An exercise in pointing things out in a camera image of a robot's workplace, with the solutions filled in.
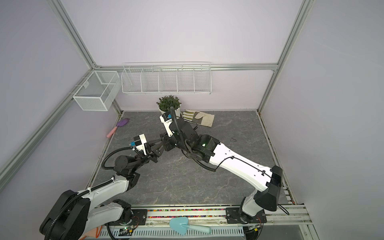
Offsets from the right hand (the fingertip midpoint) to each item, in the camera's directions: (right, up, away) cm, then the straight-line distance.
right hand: (161, 135), depth 65 cm
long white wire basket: (-5, +36, +33) cm, 49 cm away
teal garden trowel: (+8, -43, +6) cm, 44 cm away
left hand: (+2, -3, +3) cm, 5 cm away
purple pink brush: (-44, +6, +49) cm, 66 cm away
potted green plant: (-6, +19, +36) cm, 41 cm away
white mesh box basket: (-54, +29, +40) cm, 73 cm away
